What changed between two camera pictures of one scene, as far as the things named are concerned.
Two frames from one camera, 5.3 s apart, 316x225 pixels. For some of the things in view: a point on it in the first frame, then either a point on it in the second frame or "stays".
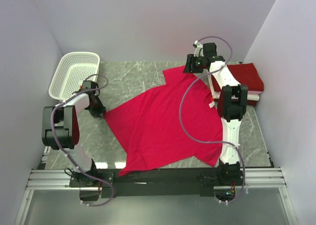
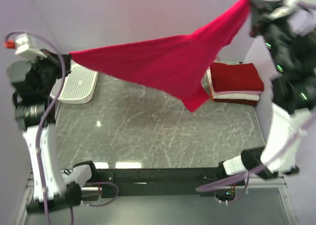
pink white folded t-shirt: (251, 95) stays
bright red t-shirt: (170, 124) -> (181, 65)
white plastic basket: (74, 67) stays
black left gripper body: (97, 108) -> (48, 69)
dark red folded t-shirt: (246, 74) stays
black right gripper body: (197, 64) -> (276, 33)
